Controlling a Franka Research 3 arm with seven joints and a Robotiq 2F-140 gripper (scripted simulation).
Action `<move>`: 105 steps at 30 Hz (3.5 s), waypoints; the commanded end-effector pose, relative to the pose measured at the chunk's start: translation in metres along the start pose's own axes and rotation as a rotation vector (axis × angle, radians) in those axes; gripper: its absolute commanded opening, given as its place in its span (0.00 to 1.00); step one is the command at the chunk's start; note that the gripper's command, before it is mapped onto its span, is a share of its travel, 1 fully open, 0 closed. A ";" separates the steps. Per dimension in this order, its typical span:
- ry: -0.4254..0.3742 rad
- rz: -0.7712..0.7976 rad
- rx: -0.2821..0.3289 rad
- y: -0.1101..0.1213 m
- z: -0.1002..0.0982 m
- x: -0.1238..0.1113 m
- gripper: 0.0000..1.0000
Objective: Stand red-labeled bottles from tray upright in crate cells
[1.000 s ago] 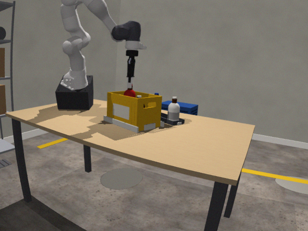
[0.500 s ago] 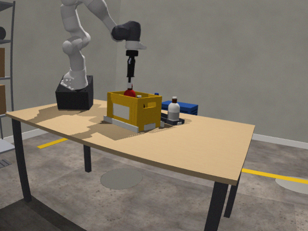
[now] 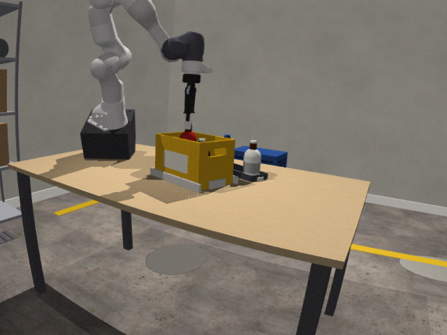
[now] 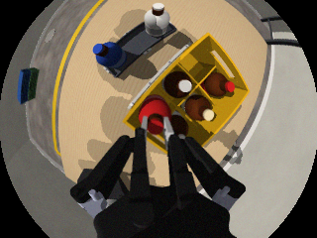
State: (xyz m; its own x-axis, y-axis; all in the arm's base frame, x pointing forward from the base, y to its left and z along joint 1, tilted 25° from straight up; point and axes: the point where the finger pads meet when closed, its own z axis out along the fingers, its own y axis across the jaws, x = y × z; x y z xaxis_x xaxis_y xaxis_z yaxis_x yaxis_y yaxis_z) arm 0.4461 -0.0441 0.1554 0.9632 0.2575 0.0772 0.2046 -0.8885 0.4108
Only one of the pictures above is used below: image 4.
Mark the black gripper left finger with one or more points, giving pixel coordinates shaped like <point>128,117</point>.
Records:
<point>92,192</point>

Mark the red bottle with pale label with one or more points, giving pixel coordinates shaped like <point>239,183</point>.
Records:
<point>155,107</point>

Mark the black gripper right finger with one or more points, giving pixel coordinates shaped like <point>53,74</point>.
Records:
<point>222,188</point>

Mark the blue bottle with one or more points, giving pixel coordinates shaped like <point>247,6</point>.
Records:
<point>110,54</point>

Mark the dark brown bottle with cream cap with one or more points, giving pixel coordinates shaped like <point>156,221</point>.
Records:
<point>197,105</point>

